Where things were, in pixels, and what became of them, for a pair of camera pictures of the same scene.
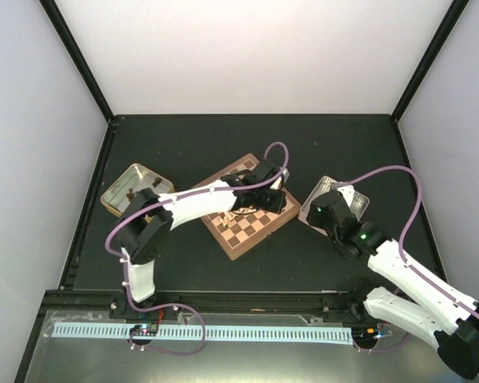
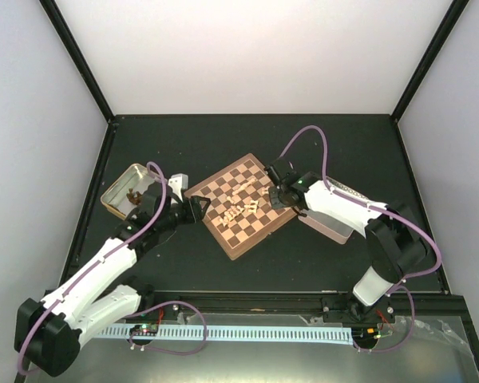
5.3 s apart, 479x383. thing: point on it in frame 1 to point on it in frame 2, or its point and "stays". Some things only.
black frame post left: x=62 y=29 stays
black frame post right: x=437 y=43 stays
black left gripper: x=276 y=207 to x=194 y=214
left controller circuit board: x=147 y=329 stays
